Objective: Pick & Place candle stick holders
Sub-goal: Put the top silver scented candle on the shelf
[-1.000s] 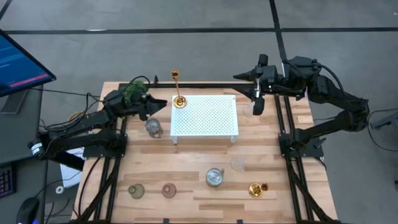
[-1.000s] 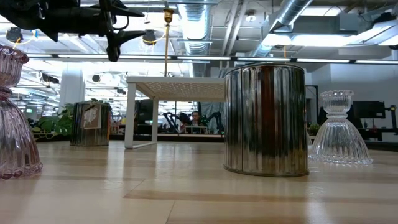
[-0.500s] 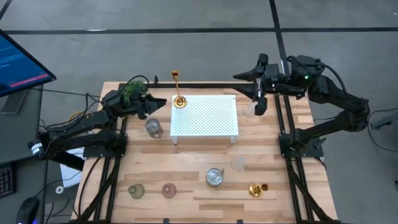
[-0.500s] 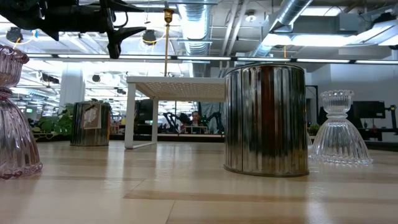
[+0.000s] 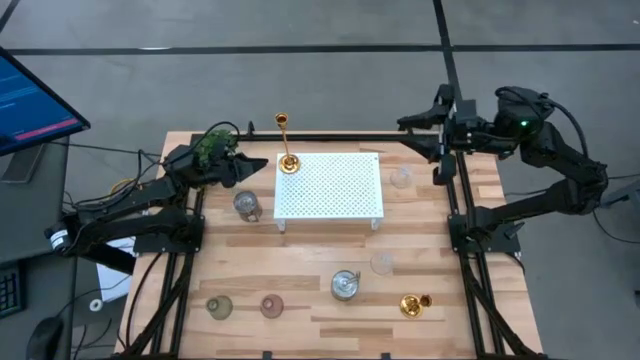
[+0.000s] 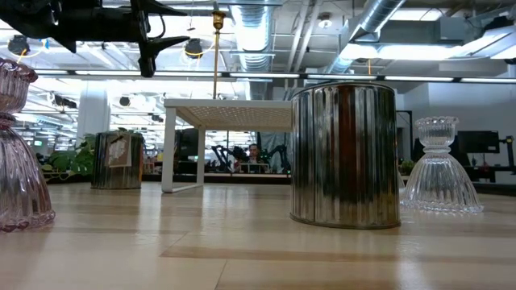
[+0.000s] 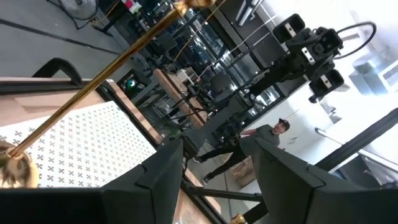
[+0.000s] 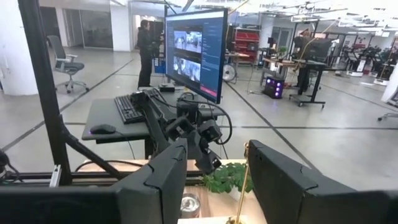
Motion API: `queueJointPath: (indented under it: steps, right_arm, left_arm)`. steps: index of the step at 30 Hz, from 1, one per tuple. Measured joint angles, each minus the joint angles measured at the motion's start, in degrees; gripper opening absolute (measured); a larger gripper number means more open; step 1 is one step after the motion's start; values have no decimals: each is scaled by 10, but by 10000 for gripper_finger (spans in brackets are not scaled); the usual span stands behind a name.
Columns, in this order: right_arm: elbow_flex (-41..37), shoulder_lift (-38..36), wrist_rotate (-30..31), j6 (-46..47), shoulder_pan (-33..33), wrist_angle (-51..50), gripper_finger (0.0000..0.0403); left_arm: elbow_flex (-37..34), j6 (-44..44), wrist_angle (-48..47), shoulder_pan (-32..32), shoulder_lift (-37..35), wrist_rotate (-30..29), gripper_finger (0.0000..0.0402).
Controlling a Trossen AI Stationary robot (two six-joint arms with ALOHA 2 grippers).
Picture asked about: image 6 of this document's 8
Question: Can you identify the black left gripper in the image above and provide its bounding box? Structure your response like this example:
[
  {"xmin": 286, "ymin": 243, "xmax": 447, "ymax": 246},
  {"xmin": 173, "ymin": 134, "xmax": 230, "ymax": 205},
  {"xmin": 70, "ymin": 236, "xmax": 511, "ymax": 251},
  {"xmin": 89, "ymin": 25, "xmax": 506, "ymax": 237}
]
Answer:
[{"xmin": 50, "ymin": 0, "xmax": 190, "ymax": 78}]

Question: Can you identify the tall brass candlestick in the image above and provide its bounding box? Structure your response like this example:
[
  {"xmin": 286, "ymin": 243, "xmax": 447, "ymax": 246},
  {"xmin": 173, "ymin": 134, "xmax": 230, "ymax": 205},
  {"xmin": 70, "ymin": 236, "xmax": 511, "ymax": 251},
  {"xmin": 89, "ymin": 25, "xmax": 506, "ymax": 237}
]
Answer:
[{"xmin": 211, "ymin": 10, "xmax": 227, "ymax": 100}]

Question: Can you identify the mercury glass holder with tag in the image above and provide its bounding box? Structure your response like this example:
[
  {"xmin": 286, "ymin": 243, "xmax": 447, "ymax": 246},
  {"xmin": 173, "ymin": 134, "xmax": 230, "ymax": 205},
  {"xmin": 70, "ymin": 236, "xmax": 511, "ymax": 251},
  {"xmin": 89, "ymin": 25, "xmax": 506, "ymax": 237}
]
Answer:
[{"xmin": 90, "ymin": 131, "xmax": 145, "ymax": 191}]

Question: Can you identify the pink ribbed glass candle holder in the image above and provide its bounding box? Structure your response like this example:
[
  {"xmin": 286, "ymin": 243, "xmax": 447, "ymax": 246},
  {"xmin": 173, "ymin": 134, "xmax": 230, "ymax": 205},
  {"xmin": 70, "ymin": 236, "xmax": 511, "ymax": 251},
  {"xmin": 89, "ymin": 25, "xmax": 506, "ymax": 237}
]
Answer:
[{"xmin": 0, "ymin": 57, "xmax": 56, "ymax": 234}]

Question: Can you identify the ribbed mercury glass holder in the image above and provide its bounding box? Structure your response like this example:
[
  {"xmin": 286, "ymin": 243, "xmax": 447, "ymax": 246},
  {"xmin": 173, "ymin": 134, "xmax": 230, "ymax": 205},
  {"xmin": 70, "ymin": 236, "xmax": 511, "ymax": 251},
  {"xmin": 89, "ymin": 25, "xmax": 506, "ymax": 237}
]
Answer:
[{"xmin": 289, "ymin": 81, "xmax": 402, "ymax": 230}]

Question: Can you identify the clear ribbed glass candle holder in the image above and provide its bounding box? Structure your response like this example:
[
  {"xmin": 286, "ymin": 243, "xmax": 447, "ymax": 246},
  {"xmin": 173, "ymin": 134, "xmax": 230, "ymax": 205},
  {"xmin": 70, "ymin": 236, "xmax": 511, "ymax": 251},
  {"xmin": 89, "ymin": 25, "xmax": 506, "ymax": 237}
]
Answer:
[{"xmin": 400, "ymin": 116, "xmax": 485, "ymax": 214}]

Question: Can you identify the white perforated shelf table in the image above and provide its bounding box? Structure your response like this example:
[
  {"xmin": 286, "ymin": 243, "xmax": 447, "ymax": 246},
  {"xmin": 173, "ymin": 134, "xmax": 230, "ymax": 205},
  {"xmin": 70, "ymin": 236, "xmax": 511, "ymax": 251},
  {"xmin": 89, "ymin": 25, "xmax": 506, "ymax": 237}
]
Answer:
[{"xmin": 160, "ymin": 98, "xmax": 293, "ymax": 194}]

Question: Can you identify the white pillar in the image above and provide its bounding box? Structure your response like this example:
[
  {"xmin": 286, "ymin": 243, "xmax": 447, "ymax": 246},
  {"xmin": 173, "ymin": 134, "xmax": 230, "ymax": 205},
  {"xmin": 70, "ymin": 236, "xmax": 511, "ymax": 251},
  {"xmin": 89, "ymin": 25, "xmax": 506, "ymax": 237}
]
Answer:
[{"xmin": 76, "ymin": 80, "xmax": 111, "ymax": 142}]

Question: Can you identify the long linear ceiling light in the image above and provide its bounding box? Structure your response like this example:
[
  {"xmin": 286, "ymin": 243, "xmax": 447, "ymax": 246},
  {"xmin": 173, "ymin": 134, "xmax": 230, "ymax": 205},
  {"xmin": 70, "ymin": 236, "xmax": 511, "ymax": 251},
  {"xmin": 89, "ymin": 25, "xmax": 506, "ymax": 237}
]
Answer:
[{"xmin": 34, "ymin": 68, "xmax": 516, "ymax": 84}]

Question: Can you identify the black screen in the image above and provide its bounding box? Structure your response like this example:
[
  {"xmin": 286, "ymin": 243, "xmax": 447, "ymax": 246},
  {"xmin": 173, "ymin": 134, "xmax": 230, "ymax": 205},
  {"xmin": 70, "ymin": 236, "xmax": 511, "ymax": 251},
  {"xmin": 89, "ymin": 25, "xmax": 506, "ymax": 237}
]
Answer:
[{"xmin": 174, "ymin": 128, "xmax": 201, "ymax": 163}]

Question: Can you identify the person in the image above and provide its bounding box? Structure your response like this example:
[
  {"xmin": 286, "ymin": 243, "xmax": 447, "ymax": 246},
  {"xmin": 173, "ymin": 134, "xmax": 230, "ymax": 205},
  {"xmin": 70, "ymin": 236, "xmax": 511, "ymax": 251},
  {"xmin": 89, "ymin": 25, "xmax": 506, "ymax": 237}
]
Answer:
[{"xmin": 244, "ymin": 143, "xmax": 264, "ymax": 174}]

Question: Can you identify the green plant in white pot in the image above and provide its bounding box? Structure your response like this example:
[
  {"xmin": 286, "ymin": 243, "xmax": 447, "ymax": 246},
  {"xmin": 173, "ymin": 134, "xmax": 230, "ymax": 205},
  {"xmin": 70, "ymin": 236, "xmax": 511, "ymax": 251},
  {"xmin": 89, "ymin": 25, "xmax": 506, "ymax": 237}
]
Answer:
[{"xmin": 40, "ymin": 127, "xmax": 140, "ymax": 180}]

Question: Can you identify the black computer monitor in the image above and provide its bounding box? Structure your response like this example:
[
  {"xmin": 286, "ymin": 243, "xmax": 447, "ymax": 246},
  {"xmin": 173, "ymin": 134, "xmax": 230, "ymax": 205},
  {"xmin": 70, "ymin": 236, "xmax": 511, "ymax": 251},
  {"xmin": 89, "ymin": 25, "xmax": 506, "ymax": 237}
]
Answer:
[{"xmin": 457, "ymin": 130, "xmax": 501, "ymax": 155}]

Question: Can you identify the black ceiling device yellow cable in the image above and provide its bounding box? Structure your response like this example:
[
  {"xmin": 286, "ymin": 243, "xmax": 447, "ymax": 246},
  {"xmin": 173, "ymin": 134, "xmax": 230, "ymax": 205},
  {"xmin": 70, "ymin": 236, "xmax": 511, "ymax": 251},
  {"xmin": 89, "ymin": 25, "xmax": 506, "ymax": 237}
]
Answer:
[
  {"xmin": 184, "ymin": 37, "xmax": 205, "ymax": 60},
  {"xmin": 6, "ymin": 34, "xmax": 31, "ymax": 56}
]

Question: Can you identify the silver spiral ceiling duct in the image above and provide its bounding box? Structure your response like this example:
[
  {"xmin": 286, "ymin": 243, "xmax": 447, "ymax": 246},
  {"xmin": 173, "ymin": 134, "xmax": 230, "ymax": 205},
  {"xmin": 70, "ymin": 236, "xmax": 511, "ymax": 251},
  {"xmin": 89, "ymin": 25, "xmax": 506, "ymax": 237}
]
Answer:
[{"xmin": 230, "ymin": 0, "xmax": 276, "ymax": 73}]

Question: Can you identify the silver slanted ceiling duct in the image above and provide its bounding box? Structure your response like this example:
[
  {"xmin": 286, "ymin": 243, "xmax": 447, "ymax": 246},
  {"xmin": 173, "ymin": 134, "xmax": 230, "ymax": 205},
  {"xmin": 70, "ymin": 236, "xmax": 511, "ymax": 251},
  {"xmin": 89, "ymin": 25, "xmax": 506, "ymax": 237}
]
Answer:
[{"xmin": 324, "ymin": 0, "xmax": 406, "ymax": 74}]

